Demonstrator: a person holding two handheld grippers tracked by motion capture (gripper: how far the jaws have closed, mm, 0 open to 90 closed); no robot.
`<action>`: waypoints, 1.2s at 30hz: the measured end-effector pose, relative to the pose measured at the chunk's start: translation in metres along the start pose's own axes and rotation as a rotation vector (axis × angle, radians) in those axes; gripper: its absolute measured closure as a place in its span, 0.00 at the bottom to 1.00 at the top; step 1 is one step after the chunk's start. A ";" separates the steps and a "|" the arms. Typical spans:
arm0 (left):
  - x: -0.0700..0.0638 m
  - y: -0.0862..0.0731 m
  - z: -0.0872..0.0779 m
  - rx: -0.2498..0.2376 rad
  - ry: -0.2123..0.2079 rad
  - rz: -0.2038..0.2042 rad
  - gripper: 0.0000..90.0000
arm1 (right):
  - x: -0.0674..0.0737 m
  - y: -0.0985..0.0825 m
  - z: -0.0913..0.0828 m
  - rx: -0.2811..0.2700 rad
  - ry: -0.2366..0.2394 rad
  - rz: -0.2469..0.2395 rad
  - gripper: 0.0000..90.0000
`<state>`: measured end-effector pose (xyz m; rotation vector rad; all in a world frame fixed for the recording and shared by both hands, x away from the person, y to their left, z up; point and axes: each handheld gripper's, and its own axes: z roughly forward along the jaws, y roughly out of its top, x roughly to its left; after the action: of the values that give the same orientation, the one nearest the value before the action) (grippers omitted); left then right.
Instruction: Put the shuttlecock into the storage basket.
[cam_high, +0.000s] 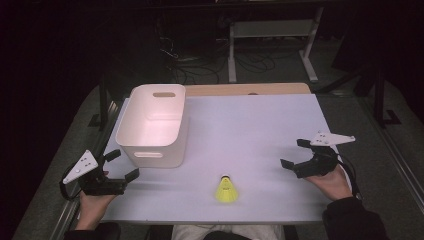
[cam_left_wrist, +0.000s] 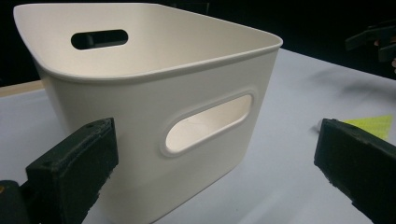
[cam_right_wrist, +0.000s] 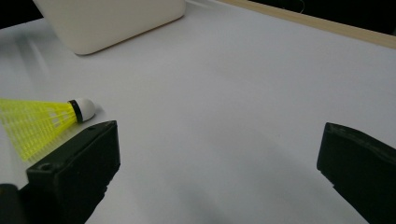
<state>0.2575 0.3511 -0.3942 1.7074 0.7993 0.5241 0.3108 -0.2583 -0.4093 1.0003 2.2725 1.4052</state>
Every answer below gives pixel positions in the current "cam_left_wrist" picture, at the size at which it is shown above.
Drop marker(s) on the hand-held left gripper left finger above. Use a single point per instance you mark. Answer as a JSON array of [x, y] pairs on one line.
[[68, 174]]

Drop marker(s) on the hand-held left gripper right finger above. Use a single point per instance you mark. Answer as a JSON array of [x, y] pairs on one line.
[[358, 161]]

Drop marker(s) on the white plastic storage bin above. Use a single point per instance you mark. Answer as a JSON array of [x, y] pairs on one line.
[[140, 102]]

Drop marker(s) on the white table board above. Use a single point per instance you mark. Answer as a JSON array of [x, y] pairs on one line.
[[280, 174]]

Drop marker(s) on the wooden table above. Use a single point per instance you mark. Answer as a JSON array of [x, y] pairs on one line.
[[18, 88]]

